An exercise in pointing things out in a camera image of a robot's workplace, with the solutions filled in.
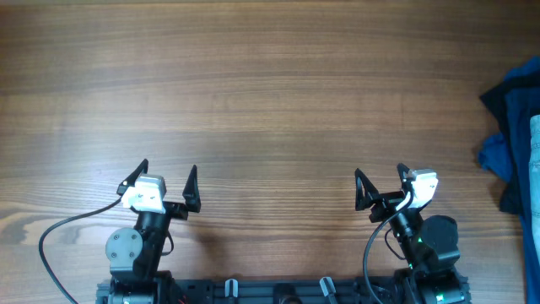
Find dark blue clothes pile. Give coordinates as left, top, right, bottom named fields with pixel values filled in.
left=478, top=57, right=539, bottom=303

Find light blue denim shorts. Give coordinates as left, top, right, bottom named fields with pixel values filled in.
left=529, top=115, right=540, bottom=253

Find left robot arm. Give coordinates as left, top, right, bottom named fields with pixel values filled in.
left=96, top=160, right=201, bottom=304

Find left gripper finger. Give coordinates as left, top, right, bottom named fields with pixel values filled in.
left=116, top=159, right=149, bottom=195
left=182, top=165, right=201, bottom=213

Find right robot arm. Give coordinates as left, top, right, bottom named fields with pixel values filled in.
left=354, top=163, right=471, bottom=304

